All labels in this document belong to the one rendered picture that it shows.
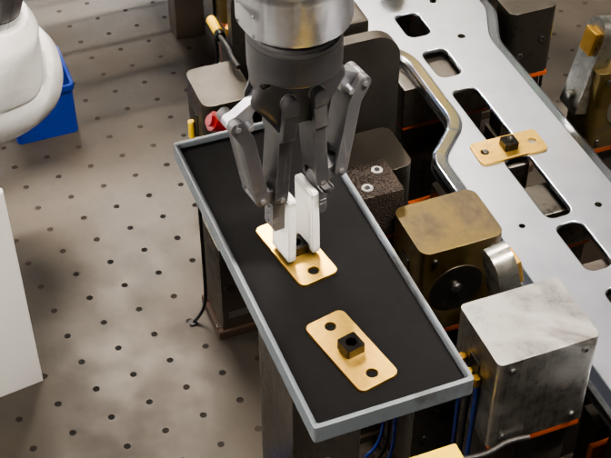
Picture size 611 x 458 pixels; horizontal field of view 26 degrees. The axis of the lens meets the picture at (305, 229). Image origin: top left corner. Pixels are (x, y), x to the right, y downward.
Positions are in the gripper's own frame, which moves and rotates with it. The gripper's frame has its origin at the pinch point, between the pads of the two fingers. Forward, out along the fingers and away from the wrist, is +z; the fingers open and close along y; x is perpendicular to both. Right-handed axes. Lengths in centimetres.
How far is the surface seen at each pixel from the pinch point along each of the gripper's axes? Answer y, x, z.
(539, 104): -46, -21, 20
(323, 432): 8.2, 18.1, 4.2
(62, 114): -6, -80, 46
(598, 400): -22.6, 17.7, 20.1
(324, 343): 3.6, 10.7, 3.8
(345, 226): -5.5, -0.5, 4.1
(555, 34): -86, -63, 50
